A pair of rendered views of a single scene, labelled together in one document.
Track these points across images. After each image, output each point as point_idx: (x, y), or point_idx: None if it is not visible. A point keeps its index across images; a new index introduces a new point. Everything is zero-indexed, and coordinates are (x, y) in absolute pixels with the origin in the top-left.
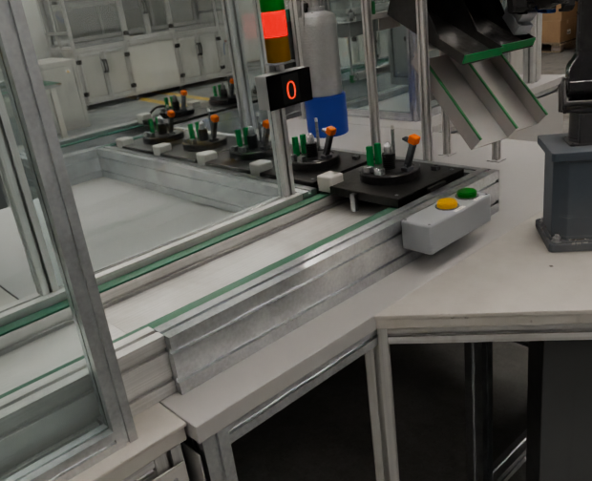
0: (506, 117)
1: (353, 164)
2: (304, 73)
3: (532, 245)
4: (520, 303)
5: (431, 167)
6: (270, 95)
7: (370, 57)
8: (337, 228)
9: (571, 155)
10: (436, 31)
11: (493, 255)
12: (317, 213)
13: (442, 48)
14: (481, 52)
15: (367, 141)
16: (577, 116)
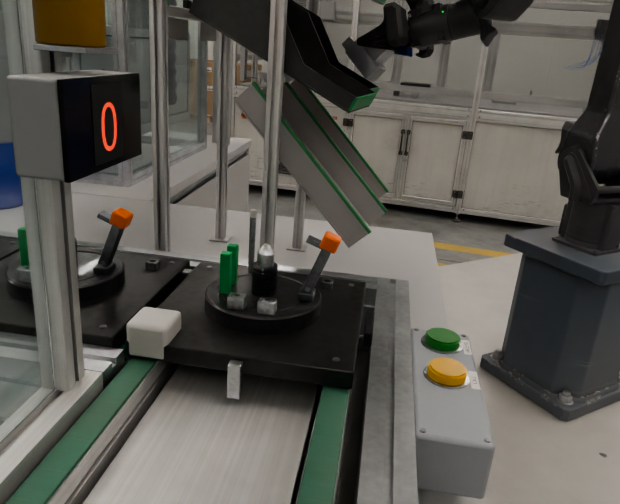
0: (370, 196)
1: (160, 281)
2: (131, 87)
3: (524, 410)
4: None
5: (321, 284)
6: (69, 138)
7: (163, 83)
8: (232, 459)
9: None
10: (298, 51)
11: (502, 446)
12: (140, 410)
13: (309, 81)
14: (365, 95)
15: (75, 217)
16: (603, 210)
